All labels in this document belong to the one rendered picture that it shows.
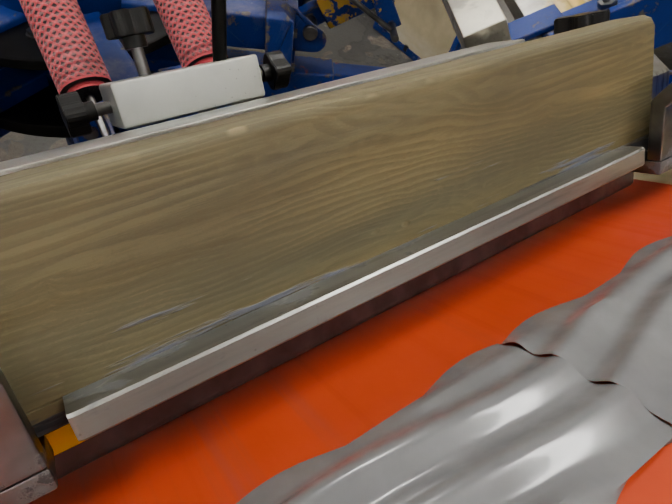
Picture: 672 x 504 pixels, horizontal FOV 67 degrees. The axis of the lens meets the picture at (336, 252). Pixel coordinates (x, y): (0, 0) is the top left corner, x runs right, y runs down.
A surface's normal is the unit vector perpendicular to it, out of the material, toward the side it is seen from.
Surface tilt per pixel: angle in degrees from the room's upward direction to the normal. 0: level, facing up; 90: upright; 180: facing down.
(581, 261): 32
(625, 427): 3
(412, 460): 4
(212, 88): 58
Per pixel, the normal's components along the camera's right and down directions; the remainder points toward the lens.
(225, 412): -0.18, -0.90
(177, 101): 0.53, 0.25
